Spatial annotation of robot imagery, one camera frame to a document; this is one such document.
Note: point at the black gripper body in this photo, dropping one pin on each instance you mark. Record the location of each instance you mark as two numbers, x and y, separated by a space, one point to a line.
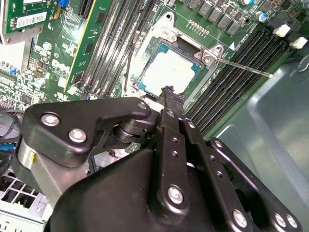
108 205

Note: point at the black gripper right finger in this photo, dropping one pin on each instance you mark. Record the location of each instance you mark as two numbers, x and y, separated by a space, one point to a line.
212 166

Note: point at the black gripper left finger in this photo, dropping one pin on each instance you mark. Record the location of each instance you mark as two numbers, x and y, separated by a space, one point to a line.
72 125

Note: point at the thin metal locking lever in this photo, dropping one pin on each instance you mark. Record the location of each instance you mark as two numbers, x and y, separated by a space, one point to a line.
125 79
243 68

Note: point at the silver CPU plate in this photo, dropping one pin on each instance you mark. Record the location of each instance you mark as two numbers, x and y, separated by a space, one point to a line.
169 70

